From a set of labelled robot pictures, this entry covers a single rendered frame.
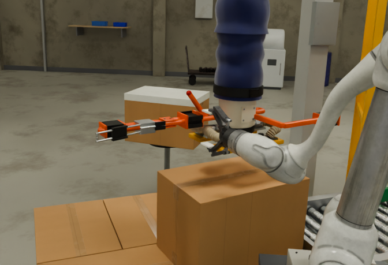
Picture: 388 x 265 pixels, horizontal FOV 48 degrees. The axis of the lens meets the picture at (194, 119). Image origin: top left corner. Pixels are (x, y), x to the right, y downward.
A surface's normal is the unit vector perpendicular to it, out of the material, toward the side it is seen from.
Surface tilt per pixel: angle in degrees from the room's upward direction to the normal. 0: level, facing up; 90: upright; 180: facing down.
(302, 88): 90
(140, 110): 90
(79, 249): 0
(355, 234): 51
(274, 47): 71
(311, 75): 90
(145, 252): 0
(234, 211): 90
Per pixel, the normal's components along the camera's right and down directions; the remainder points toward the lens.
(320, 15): 0.36, 0.24
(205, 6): -0.07, 0.25
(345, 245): -0.37, -0.03
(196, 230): -0.86, 0.10
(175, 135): -0.31, 0.22
